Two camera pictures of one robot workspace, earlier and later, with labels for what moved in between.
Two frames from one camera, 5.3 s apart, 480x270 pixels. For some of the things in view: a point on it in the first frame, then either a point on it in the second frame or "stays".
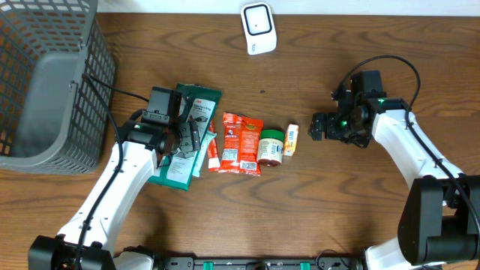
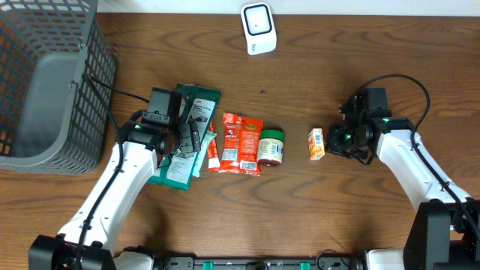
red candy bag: [241, 153] stays
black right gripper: [331, 130] → [334, 144]
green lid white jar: [271, 148] stays
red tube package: [214, 160] stays
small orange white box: [290, 139] → [316, 144]
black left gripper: [193, 134] stays
